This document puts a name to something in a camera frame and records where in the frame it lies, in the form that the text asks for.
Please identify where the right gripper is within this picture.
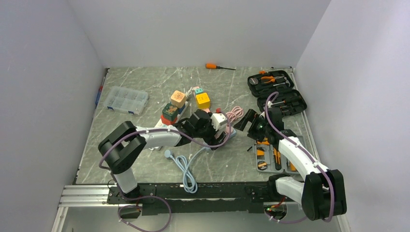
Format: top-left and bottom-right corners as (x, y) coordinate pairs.
(234, 109), (271, 143)

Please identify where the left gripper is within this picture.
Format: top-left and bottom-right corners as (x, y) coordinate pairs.
(193, 113), (226, 150)

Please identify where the pink power strip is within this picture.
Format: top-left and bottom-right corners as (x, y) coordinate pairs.
(192, 87), (211, 111)

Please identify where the blue power strip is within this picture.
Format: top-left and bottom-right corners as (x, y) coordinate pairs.
(205, 128), (236, 151)

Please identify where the grey tool tray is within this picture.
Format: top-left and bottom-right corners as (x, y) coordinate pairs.
(251, 138), (298, 174)

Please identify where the white power strip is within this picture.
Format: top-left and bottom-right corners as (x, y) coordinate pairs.
(150, 102), (190, 152)

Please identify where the black tool case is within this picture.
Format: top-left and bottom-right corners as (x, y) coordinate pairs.
(247, 70), (308, 120)

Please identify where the light blue cable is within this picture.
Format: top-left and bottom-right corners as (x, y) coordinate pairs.
(164, 145), (212, 195)

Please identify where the clear screw box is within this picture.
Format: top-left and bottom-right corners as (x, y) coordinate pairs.
(103, 86), (148, 115)

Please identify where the pink cube plug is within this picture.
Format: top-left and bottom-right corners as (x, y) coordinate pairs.
(215, 131), (228, 144)

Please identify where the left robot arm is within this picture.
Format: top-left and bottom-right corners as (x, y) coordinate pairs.
(98, 109), (230, 203)

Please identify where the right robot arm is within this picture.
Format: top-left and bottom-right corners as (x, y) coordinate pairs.
(234, 108), (347, 221)

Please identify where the blue cube plug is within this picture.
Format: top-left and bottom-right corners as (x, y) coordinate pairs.
(178, 105), (186, 115)

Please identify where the yellow cube plug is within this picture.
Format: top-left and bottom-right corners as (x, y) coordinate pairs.
(195, 93), (210, 109)

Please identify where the green cube plug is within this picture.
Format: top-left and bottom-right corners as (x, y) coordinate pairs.
(162, 103), (179, 121)

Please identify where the beige cube plug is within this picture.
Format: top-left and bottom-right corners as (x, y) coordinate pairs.
(170, 90), (187, 108)

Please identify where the teal small plug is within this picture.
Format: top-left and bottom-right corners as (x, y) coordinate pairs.
(194, 88), (204, 95)

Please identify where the red cube plug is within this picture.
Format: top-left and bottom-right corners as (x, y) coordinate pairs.
(161, 115), (178, 125)

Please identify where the orange screwdriver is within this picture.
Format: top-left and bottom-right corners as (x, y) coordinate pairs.
(205, 63), (236, 71)

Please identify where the blue pen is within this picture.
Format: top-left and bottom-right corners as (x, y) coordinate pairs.
(95, 77), (105, 107)

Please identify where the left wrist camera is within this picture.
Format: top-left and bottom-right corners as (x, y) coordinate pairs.
(211, 113), (228, 132)

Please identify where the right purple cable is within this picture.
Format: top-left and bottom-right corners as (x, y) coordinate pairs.
(264, 91), (336, 224)

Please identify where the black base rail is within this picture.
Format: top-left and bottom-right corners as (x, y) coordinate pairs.
(106, 182), (290, 216)

